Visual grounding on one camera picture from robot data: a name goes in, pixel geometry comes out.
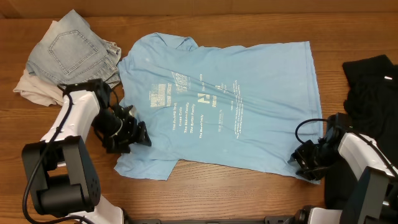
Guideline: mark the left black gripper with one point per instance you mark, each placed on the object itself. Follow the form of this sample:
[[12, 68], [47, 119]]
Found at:
[[131, 130]]

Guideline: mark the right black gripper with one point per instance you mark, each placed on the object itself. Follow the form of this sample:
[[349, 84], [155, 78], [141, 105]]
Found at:
[[308, 160]]

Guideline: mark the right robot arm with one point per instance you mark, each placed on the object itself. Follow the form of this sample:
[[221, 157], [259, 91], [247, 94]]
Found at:
[[360, 181]]

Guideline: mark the folded white cloth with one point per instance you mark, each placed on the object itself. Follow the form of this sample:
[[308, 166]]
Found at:
[[32, 88]]

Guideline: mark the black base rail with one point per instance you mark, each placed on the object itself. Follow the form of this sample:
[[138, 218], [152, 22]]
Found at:
[[285, 219]]

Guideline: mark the folded light denim jeans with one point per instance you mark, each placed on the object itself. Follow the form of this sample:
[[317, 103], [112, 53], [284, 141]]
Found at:
[[70, 52]]

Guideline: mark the light blue printed t-shirt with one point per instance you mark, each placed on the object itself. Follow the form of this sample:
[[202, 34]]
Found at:
[[235, 106]]

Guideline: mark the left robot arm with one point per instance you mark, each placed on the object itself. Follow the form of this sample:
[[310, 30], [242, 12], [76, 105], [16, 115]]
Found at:
[[61, 178]]

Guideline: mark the black garment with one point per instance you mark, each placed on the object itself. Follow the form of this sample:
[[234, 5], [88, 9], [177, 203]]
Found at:
[[371, 109]]

